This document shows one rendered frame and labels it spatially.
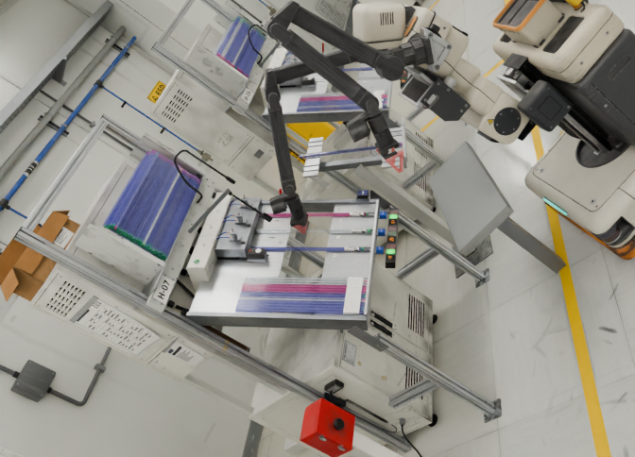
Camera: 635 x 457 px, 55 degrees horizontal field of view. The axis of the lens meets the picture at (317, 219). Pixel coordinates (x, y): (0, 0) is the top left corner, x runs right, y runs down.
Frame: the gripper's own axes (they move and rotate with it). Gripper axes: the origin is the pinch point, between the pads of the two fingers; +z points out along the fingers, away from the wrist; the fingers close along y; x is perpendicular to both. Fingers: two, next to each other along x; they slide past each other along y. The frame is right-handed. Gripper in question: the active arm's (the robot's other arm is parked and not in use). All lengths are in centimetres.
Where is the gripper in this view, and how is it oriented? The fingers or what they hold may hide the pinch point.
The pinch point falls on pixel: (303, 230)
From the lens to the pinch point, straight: 269.8
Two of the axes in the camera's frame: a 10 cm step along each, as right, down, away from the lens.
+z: 2.3, 7.3, 6.4
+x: 9.7, -0.8, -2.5
